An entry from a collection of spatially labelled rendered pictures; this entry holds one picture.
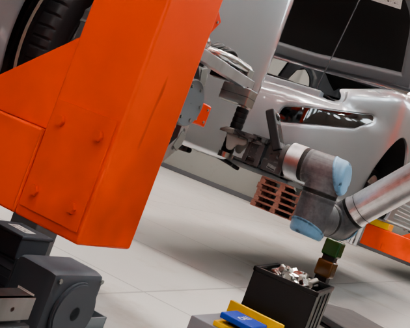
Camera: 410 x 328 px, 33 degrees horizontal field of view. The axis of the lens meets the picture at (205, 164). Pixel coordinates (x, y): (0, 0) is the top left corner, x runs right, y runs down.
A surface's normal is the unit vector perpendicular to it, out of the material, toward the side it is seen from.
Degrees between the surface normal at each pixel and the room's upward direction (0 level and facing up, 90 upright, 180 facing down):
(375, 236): 90
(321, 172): 90
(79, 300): 90
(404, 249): 90
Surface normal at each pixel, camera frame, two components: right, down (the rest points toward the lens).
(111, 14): -0.46, -0.16
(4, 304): 0.81, 0.32
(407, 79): -0.73, 0.22
